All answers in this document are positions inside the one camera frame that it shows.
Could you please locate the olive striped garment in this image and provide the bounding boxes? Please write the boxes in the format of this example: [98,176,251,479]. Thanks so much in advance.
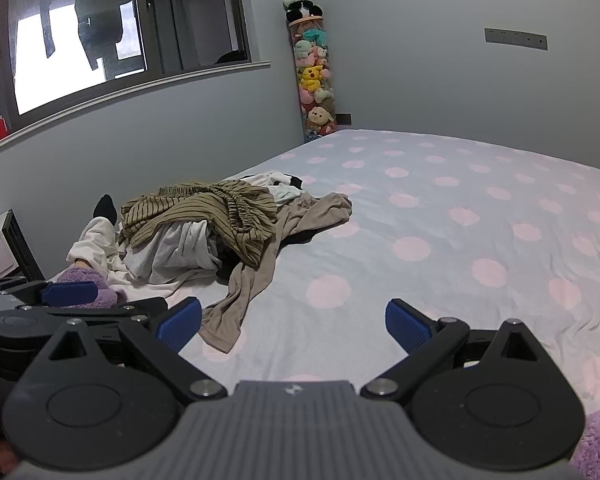
[119,180,277,268]

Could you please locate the purple fluffy blanket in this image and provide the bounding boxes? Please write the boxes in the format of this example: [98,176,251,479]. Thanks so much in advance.
[55,266,123,309]

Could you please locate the cream white trousers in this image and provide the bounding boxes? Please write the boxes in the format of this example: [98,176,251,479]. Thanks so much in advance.
[67,218,215,302]

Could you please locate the white grey garment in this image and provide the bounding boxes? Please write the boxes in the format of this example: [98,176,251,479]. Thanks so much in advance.
[123,220,220,285]

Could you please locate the white box with black panel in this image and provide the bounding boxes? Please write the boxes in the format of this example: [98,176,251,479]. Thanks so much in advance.
[0,209,44,281]

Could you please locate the polka dot bed sheet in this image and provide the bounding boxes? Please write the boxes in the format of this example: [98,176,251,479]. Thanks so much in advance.
[182,130,600,412]

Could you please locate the taupe brown shirt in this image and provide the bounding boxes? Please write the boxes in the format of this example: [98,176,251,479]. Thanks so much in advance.
[199,193,352,353]

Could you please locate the white black small garment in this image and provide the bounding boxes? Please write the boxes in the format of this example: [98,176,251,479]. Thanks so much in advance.
[240,170,303,206]

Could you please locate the clear tube of plush toys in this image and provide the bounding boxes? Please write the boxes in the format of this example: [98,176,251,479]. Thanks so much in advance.
[288,16,337,142]

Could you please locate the panda plush toy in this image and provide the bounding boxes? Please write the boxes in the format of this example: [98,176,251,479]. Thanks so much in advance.
[282,0,324,24]

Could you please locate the wall socket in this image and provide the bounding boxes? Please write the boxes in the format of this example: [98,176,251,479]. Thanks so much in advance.
[336,113,352,126]

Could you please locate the window with dark frame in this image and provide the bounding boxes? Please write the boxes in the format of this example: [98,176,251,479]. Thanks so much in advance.
[0,0,264,152]

